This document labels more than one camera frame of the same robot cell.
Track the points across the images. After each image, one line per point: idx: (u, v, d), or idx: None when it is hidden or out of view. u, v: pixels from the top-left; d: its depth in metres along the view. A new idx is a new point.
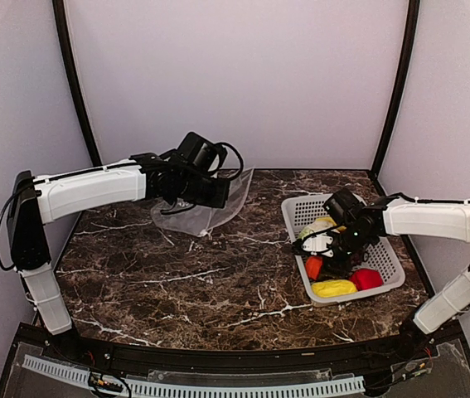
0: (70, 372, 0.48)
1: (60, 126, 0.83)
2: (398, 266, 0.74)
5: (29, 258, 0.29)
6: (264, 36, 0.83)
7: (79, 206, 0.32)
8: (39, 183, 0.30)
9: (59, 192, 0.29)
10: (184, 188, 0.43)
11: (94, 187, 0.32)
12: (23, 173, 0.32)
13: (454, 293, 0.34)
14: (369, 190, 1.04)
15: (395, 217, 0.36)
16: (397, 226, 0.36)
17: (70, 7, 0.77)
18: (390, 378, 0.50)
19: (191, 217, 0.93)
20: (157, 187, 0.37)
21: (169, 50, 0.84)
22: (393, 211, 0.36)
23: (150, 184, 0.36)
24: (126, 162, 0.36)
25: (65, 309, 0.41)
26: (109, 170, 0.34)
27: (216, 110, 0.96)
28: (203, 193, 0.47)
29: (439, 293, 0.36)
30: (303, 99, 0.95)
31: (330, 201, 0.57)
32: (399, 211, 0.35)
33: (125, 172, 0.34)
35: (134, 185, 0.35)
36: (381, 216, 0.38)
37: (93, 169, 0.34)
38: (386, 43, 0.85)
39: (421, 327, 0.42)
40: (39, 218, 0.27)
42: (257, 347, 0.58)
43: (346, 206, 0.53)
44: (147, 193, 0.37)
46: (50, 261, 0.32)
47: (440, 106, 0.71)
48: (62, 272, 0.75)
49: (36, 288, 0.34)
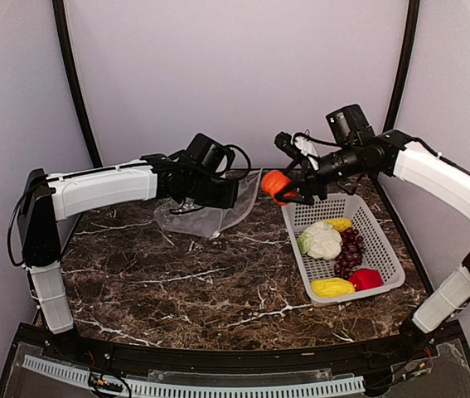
0: (70, 372, 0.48)
1: (60, 126, 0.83)
2: (398, 266, 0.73)
5: (41, 254, 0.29)
6: (263, 36, 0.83)
7: (90, 203, 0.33)
8: (53, 182, 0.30)
9: (71, 191, 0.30)
10: (192, 190, 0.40)
11: (107, 186, 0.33)
12: (38, 171, 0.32)
13: (450, 290, 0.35)
14: (369, 190, 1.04)
15: (411, 167, 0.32)
16: (406, 173, 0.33)
17: (70, 7, 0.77)
18: (390, 378, 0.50)
19: (197, 219, 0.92)
20: (168, 186, 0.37)
21: (169, 50, 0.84)
22: (412, 158, 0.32)
23: (161, 183, 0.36)
24: (138, 163, 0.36)
25: (69, 309, 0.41)
26: (121, 169, 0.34)
27: (216, 110, 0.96)
28: (212, 196, 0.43)
29: (436, 292, 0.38)
30: (303, 99, 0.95)
31: (336, 115, 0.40)
32: (419, 162, 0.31)
33: (137, 172, 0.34)
35: (145, 185, 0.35)
36: (394, 156, 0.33)
37: (105, 168, 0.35)
38: (386, 43, 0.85)
39: (419, 327, 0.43)
40: (53, 215, 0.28)
42: (257, 347, 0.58)
43: (355, 125, 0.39)
44: (157, 194, 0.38)
46: (60, 259, 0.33)
47: (441, 106, 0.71)
48: (62, 272, 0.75)
49: (41, 286, 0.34)
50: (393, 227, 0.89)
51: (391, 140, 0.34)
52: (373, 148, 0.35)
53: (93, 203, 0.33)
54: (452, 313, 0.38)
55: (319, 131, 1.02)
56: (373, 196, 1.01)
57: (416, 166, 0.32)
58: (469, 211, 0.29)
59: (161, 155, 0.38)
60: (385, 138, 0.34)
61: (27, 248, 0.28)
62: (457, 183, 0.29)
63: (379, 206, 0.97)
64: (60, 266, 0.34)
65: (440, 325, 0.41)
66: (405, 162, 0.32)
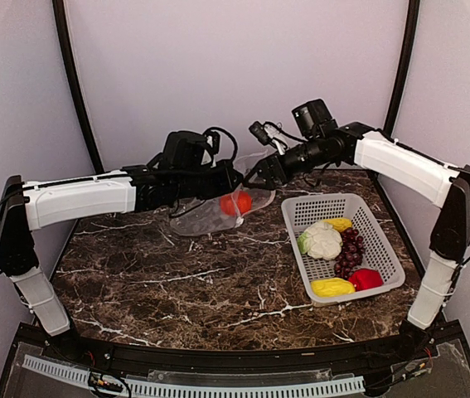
0: (70, 371, 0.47)
1: (60, 127, 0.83)
2: (398, 266, 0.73)
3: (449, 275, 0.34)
5: (14, 264, 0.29)
6: (264, 36, 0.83)
7: (68, 213, 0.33)
8: (27, 190, 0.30)
9: (47, 200, 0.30)
10: (180, 191, 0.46)
11: (84, 197, 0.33)
12: (14, 178, 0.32)
13: (433, 278, 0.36)
14: (369, 190, 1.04)
15: (370, 152, 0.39)
16: (368, 159, 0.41)
17: (70, 7, 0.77)
18: (390, 379, 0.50)
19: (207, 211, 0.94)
20: (148, 199, 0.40)
21: (169, 51, 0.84)
22: (371, 145, 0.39)
23: (140, 196, 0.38)
24: (117, 175, 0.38)
25: (62, 309, 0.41)
26: (99, 180, 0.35)
27: (216, 109, 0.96)
28: (211, 185, 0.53)
29: (423, 285, 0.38)
30: (303, 100, 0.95)
31: (302, 110, 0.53)
32: (376, 148, 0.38)
33: (115, 184, 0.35)
35: (123, 196, 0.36)
36: (353, 145, 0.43)
37: (83, 179, 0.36)
38: (385, 43, 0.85)
39: (414, 323, 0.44)
40: (26, 223, 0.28)
42: (257, 347, 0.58)
43: (317, 119, 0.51)
44: (135, 207, 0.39)
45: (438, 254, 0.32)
46: (38, 265, 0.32)
47: (439, 107, 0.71)
48: (62, 272, 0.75)
49: (27, 290, 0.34)
50: (393, 226, 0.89)
51: (349, 133, 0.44)
52: (335, 139, 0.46)
53: (70, 214, 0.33)
54: (443, 302, 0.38)
55: None
56: (373, 196, 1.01)
57: (376, 152, 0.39)
58: (428, 190, 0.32)
59: (141, 168, 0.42)
60: (344, 130, 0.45)
61: None
62: (413, 162, 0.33)
63: (379, 206, 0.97)
64: (41, 271, 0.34)
65: (434, 320, 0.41)
66: (366, 150, 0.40)
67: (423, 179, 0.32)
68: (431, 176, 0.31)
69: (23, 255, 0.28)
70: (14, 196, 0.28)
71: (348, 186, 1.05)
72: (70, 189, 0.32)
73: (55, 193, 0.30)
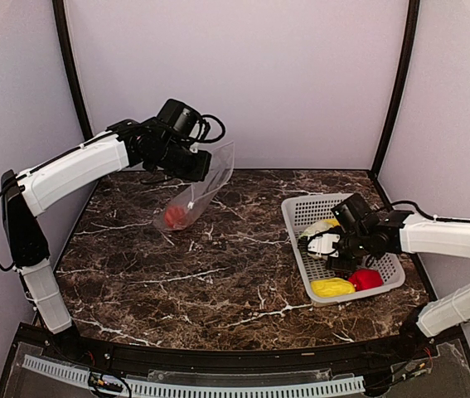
0: (70, 372, 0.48)
1: (60, 126, 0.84)
2: (398, 266, 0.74)
3: None
5: (30, 254, 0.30)
6: (263, 35, 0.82)
7: (67, 188, 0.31)
8: (21, 177, 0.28)
9: (43, 182, 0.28)
10: (164, 154, 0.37)
11: (75, 169, 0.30)
12: (8, 174, 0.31)
13: (465, 305, 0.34)
14: (369, 191, 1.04)
15: (413, 235, 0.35)
16: (414, 245, 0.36)
17: (70, 7, 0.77)
18: (390, 379, 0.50)
19: (206, 211, 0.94)
20: (140, 152, 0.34)
21: (168, 50, 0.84)
22: (412, 229, 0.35)
23: (131, 150, 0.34)
24: (103, 135, 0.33)
25: (65, 307, 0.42)
26: (85, 146, 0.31)
27: (216, 108, 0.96)
28: (184, 164, 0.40)
29: (448, 303, 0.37)
30: (303, 99, 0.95)
31: (341, 207, 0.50)
32: (416, 230, 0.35)
33: (103, 143, 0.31)
35: (115, 155, 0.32)
36: (397, 235, 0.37)
37: (70, 149, 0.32)
38: (387, 41, 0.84)
39: (423, 330, 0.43)
40: (31, 215, 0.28)
42: (257, 347, 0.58)
43: (359, 217, 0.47)
44: (131, 161, 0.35)
45: None
46: (47, 257, 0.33)
47: (438, 107, 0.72)
48: (62, 272, 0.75)
49: (35, 287, 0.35)
50: None
51: (391, 222, 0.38)
52: (378, 233, 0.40)
53: (71, 186, 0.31)
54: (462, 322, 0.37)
55: (312, 133, 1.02)
56: (373, 196, 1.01)
57: (419, 233, 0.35)
58: None
59: (127, 123, 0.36)
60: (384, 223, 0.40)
61: (15, 248, 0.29)
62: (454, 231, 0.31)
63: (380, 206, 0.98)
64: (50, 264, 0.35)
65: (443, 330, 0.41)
66: (411, 235, 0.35)
67: None
68: None
69: (35, 245, 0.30)
70: (11, 187, 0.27)
71: (348, 186, 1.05)
72: (60, 164, 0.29)
73: (48, 172, 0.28)
